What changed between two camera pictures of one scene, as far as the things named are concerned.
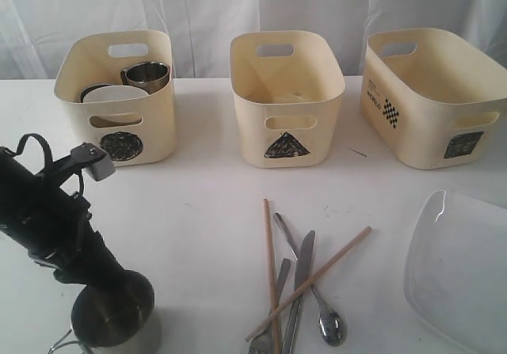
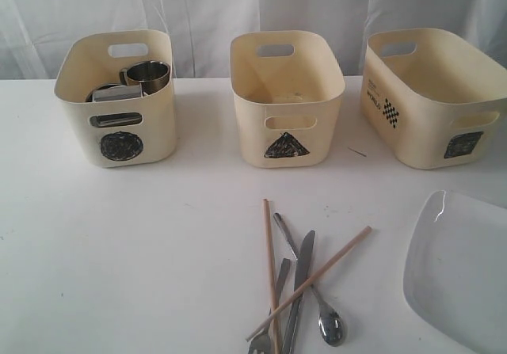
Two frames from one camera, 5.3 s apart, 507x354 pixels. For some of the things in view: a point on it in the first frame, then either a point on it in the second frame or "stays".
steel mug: (147, 76) stays
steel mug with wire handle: (111, 314) → (112, 119)
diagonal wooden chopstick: (363, 234) stays
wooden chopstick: (277, 343) stays
